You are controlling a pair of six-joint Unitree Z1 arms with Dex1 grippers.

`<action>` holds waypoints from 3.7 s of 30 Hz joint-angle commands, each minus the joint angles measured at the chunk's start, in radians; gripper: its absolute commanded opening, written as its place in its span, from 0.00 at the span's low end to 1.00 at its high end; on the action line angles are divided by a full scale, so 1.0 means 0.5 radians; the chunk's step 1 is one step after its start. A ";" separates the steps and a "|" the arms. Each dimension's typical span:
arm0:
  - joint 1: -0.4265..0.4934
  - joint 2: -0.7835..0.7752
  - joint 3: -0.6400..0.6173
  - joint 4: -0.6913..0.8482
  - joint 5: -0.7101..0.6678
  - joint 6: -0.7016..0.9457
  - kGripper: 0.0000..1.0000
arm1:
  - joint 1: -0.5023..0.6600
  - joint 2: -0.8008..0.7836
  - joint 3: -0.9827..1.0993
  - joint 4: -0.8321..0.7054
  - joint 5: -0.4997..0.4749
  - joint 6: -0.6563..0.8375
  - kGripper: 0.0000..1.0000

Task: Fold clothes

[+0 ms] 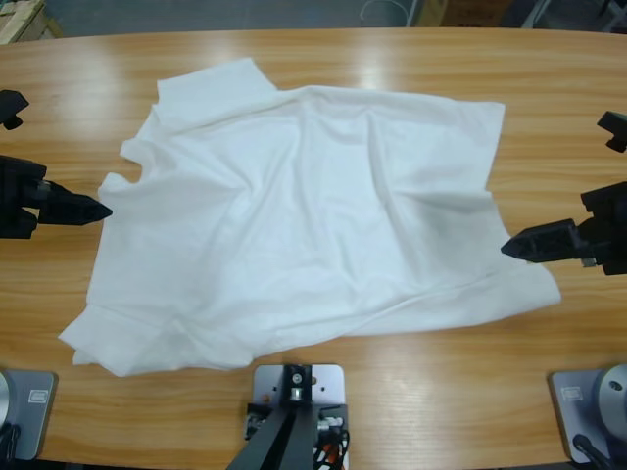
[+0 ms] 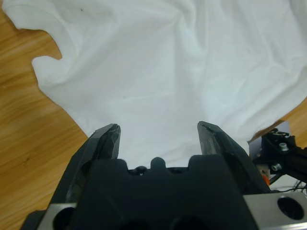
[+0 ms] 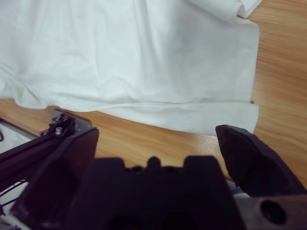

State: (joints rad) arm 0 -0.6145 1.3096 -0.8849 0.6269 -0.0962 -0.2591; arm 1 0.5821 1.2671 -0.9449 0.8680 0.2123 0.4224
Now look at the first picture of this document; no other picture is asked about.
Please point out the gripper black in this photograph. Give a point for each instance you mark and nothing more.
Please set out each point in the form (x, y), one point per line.
(610, 230)
(17, 196)

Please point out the white t-shirt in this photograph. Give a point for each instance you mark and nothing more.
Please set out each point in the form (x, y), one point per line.
(313, 220)

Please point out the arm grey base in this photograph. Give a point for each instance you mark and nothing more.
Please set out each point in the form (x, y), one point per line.
(573, 416)
(29, 416)

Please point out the stacked wooden boards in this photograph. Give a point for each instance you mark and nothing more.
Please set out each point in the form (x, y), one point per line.
(19, 19)

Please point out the grey chair leg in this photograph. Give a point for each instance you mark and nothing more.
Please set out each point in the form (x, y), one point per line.
(536, 12)

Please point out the brown cardboard box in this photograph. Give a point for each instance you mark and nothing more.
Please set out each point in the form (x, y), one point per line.
(465, 12)

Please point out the white mounting block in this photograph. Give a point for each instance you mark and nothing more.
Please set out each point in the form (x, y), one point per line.
(330, 379)

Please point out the silver metal clamp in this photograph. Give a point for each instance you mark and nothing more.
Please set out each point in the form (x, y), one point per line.
(330, 425)
(252, 423)

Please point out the dark camera post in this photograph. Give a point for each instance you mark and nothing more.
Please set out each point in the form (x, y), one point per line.
(274, 445)

